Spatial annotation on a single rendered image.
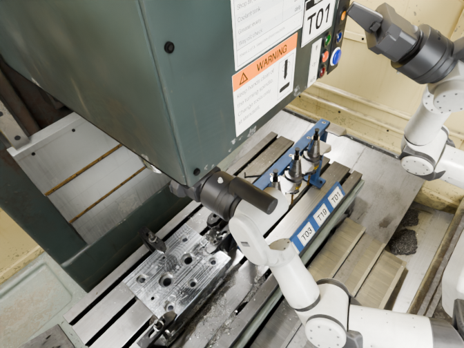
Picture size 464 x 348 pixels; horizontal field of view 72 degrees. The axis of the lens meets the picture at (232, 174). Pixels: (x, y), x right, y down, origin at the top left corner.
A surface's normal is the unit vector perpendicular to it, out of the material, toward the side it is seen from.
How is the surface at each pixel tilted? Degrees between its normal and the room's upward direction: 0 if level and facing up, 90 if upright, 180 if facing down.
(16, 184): 90
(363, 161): 24
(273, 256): 49
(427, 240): 17
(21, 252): 90
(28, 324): 0
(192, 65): 90
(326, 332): 68
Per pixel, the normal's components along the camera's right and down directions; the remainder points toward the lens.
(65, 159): 0.75, 0.46
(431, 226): -0.29, -0.78
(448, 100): -0.33, 0.88
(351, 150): -0.32, -0.37
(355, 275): 0.02, -0.74
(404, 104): -0.65, 0.59
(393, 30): 0.17, 0.14
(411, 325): -0.15, -0.92
